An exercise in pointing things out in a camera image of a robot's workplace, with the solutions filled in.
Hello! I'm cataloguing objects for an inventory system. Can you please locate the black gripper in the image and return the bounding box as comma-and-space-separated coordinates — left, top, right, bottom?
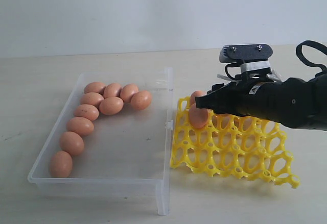
195, 78, 317, 129

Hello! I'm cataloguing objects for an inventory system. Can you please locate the brown egg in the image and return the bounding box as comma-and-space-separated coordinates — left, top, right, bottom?
103, 83, 122, 98
189, 104, 208, 129
59, 131, 84, 156
84, 82, 106, 95
49, 151, 73, 178
66, 117, 94, 137
74, 104, 99, 121
99, 96, 124, 115
190, 90, 206, 105
80, 92, 104, 108
120, 84, 139, 103
131, 90, 152, 110

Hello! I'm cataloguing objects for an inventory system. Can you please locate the yellow plastic egg tray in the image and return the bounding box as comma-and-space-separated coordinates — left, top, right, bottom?
170, 96, 300, 189

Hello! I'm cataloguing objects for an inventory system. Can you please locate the clear plastic tray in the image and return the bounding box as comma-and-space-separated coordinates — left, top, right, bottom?
28, 67, 174, 215

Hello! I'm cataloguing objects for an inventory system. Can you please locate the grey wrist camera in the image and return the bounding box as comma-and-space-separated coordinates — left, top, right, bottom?
219, 44, 273, 73

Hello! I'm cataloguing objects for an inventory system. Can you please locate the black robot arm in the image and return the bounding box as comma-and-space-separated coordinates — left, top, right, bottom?
195, 74, 326, 131

